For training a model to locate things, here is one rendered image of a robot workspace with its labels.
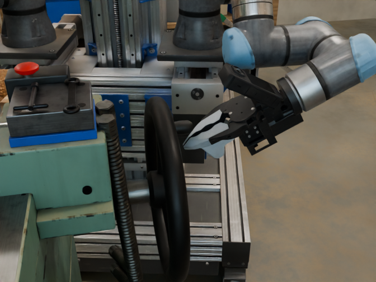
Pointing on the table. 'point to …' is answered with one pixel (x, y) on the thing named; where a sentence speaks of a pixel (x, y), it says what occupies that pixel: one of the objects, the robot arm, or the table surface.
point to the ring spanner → (71, 96)
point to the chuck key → (32, 100)
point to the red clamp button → (26, 68)
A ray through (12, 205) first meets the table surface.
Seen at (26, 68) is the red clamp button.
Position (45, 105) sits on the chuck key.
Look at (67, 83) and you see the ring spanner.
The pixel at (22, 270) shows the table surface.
